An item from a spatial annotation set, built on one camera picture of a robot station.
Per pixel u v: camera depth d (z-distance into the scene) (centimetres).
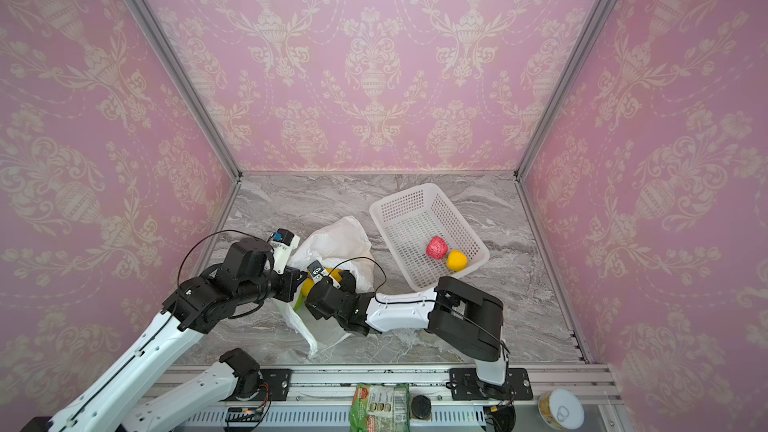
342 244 82
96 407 39
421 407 70
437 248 92
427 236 102
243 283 53
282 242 62
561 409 66
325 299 62
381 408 70
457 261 90
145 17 78
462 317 51
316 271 72
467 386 73
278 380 75
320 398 73
